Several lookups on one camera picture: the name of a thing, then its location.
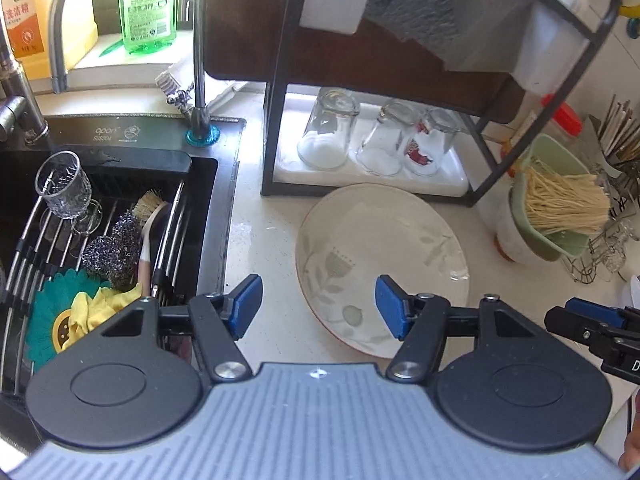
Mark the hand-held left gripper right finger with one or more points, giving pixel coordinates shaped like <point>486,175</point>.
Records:
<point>392,308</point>

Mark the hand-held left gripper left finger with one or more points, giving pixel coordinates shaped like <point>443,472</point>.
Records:
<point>246,306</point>

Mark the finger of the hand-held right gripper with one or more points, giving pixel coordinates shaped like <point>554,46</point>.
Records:
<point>592,312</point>

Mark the floral ceramic plate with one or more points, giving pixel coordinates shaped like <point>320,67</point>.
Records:
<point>370,240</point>

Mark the white basin under colander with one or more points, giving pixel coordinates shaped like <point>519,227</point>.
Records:
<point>510,240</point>

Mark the dry noodles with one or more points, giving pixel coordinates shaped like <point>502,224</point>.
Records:
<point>565,200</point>

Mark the steel wool scrubber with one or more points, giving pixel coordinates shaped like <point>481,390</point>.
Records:
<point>127,245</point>
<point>100,257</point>

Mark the bristle dish brush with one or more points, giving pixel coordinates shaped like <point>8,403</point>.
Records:
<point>150,210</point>

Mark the white drip tray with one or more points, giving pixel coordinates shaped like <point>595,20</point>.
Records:
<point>450,175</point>

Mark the yellow cloth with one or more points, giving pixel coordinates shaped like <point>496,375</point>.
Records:
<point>92,307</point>

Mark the green colander basket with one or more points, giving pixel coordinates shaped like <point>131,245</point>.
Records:
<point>550,152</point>

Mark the clear glass red print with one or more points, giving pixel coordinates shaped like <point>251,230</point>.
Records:
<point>430,145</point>

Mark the clear drinking glass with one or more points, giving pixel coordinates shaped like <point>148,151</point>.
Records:
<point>387,140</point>
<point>327,130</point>

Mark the green chopstick holder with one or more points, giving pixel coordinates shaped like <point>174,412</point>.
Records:
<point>622,135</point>

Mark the black metal dish rack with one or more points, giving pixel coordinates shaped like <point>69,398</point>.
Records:
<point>280,125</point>

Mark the red lid jar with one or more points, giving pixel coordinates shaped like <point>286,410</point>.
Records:
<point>565,120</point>

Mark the teal flower sponge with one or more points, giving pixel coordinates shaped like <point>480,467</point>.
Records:
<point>47,310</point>

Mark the black kitchen sink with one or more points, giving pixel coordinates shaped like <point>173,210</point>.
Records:
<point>100,160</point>

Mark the patterned glass cup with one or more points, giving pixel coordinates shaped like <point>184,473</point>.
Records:
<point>62,185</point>

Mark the small faucet valve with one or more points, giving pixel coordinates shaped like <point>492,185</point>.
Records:
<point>177,92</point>

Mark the metal sink drain rack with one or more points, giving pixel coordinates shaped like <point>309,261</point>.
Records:
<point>30,245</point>

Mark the white plastic bottle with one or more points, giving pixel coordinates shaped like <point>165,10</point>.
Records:
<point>550,45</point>

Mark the brown wooden cutting board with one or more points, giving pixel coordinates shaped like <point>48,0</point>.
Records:
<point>260,35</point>

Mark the grey curved faucet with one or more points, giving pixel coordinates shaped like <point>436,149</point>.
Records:
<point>199,35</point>

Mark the grey towel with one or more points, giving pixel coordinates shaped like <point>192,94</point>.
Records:
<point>450,10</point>

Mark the green liquid bottle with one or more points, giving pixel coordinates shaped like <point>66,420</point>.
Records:
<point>147,5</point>

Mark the metal tap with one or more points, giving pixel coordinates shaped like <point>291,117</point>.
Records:
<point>15,85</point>

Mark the dark sponge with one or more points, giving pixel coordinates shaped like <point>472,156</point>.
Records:
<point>106,10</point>

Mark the orange label detergent bottle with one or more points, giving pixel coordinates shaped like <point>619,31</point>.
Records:
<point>22,25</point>

